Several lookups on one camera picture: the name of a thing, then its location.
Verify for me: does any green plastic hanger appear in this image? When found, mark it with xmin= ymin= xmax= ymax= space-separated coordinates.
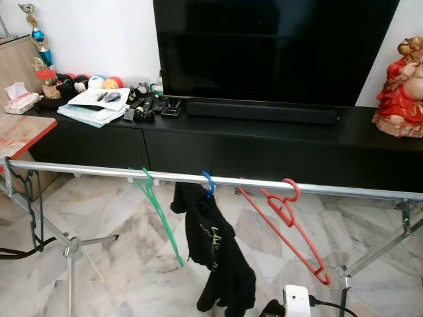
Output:
xmin=129 ymin=167 xmax=186 ymax=267

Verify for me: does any red plastic hanger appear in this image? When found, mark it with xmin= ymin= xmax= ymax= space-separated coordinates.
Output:
xmin=237 ymin=177 xmax=331 ymax=286

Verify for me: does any blue plastic hanger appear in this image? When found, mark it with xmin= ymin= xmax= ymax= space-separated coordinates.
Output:
xmin=202 ymin=171 xmax=217 ymax=199

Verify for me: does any black shirt with green logo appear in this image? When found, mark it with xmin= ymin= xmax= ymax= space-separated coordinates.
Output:
xmin=171 ymin=183 xmax=257 ymax=317

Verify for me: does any low black TV cabinet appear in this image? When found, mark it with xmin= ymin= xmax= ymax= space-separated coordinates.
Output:
xmin=23 ymin=106 xmax=423 ymax=192

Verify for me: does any black soundbar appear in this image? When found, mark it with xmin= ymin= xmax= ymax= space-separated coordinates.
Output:
xmin=186 ymin=99 xmax=340 ymax=126

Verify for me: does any silver metal clothes rack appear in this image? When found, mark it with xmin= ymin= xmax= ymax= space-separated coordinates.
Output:
xmin=0 ymin=158 xmax=423 ymax=317

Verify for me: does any red laughing Buddha statue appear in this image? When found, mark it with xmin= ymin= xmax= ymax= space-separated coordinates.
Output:
xmin=372 ymin=36 xmax=423 ymax=138

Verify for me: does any large black television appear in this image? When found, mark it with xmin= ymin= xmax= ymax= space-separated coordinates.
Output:
xmin=153 ymin=0 xmax=401 ymax=108

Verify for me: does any stack of white papers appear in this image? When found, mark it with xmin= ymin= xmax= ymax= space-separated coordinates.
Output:
xmin=56 ymin=87 xmax=131 ymax=128

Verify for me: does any orange ball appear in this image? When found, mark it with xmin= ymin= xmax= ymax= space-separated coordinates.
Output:
xmin=102 ymin=76 xmax=123 ymax=90

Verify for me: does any jar with red lid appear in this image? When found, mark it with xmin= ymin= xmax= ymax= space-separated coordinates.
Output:
xmin=34 ymin=66 xmax=59 ymax=100

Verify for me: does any pink tissue pack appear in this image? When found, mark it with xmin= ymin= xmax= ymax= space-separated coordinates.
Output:
xmin=3 ymin=81 xmax=42 ymax=115

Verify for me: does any blue and gold trophy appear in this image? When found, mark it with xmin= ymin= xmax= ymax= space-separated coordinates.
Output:
xmin=19 ymin=2 xmax=57 ymax=67

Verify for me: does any light wooden sideboard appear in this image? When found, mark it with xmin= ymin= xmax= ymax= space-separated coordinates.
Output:
xmin=0 ymin=34 xmax=47 ymax=199

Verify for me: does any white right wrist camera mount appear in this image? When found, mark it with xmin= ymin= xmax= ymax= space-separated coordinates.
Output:
xmin=283 ymin=285 xmax=313 ymax=317

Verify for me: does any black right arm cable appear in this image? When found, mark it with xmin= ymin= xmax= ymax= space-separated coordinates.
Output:
xmin=307 ymin=296 xmax=358 ymax=317

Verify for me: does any black wire hanger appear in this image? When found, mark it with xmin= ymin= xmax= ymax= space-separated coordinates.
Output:
xmin=3 ymin=158 xmax=46 ymax=253

